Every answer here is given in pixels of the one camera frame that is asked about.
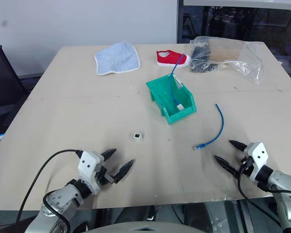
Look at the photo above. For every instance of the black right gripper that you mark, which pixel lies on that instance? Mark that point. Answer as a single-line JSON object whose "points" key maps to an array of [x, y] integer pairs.
{"points": [[247, 165]]}

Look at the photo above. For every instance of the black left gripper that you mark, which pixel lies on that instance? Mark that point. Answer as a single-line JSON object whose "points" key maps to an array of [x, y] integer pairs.
{"points": [[104, 178]]}

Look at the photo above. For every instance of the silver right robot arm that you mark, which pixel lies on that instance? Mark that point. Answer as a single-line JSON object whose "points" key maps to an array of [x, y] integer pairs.
{"points": [[285, 184]]}

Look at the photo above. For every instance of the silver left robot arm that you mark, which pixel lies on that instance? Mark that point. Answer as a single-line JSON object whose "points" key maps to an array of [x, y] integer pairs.
{"points": [[60, 199]]}

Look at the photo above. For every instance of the small white cube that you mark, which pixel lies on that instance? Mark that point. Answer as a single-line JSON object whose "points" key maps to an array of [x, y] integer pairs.
{"points": [[137, 136]]}

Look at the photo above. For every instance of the grey rounded robot body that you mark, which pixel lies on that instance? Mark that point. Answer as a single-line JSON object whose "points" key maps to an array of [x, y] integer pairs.
{"points": [[145, 227]]}

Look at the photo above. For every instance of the green plastic storage bin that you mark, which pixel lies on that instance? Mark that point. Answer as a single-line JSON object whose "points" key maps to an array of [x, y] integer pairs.
{"points": [[161, 95]]}

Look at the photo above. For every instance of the clear label card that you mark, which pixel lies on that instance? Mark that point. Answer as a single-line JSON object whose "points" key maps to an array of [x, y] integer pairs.
{"points": [[178, 83]]}

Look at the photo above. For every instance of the clear plastic bag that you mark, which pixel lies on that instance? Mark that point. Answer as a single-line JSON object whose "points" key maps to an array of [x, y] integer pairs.
{"points": [[245, 61]]}

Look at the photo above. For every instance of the black items in bag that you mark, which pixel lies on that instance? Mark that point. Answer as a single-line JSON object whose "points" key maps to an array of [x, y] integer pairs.
{"points": [[201, 61]]}

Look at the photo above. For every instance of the brown cardboard piece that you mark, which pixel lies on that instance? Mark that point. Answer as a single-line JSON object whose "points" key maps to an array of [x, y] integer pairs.
{"points": [[224, 52]]}

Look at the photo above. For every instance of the light blue striped cloth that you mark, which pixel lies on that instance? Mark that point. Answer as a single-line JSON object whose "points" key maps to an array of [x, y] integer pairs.
{"points": [[118, 58]]}

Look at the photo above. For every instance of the red canvas shoe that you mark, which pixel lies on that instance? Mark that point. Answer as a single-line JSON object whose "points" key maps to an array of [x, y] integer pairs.
{"points": [[169, 58]]}

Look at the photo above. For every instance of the black mesh office chair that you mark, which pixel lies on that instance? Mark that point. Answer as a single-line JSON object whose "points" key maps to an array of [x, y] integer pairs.
{"points": [[3, 77]]}

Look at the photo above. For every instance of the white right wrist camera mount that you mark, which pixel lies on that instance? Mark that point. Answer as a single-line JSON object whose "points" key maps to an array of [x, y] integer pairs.
{"points": [[258, 155]]}

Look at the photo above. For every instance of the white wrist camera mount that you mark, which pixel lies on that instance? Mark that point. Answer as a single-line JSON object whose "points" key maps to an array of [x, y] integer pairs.
{"points": [[88, 163], [258, 155]]}

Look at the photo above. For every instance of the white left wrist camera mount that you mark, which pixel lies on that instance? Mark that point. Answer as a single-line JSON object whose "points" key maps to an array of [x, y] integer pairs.
{"points": [[88, 163]]}

